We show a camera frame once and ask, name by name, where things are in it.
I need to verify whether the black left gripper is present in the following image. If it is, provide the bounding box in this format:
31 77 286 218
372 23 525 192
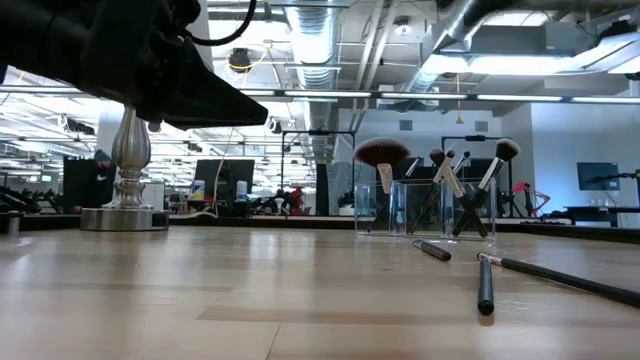
82 0 270 131

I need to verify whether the brown fan makeup brush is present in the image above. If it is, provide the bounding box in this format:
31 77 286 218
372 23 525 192
352 137 412 236

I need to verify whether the clear acrylic brush organizer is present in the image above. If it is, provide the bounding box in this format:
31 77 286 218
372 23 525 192
353 177 498 246

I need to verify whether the thick-handled black makeup brush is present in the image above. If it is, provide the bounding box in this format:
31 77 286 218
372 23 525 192
428 147 490 240

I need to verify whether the short black makeup brush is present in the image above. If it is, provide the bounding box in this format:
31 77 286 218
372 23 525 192
411 239 453 263

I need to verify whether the large brown powder brush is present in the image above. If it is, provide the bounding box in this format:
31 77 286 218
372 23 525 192
451 138 522 238

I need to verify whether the black tapered makeup brush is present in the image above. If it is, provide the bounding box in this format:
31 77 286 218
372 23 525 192
477 255 496 317

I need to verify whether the long thin black makeup brush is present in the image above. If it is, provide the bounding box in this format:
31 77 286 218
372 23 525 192
476 252 640 308

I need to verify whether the black computer monitor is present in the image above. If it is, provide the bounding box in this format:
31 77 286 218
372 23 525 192
193 158 256 204

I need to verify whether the silver table lamp white shade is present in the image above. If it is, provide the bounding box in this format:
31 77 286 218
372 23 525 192
79 0 217 233

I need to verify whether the person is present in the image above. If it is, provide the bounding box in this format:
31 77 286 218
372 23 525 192
87 148 119 214

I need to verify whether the black partition panel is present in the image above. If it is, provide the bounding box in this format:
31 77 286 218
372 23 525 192
62 158 101 215

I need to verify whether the potted plant white pot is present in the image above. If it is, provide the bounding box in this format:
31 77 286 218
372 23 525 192
337 192 356 217

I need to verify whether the yellow hanging pendant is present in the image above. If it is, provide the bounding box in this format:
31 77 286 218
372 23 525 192
454 73 465 126

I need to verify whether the dark office desk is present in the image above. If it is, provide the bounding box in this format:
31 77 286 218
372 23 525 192
564 204 640 227

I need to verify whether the black hanging cable reel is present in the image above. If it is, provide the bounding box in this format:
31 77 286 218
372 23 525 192
227 47 253 74

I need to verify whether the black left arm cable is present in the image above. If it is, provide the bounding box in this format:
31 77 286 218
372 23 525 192
185 0 259 48

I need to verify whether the black metal rig frame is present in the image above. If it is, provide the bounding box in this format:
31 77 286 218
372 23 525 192
440 134 513 181
280 129 357 217

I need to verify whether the long ceiling light rail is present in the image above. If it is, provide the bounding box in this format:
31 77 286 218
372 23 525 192
0 85 640 105

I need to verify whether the straight silver ceiling duct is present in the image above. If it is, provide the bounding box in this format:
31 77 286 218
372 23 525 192
285 0 337 164

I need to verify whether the angled silver ceiling duct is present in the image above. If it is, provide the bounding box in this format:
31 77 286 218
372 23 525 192
402 0 505 94

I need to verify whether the red metal frame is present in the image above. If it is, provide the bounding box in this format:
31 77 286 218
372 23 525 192
510 181 552 217

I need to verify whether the wall-mounted dark screen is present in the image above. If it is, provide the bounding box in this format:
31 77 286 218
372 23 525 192
576 161 622 192

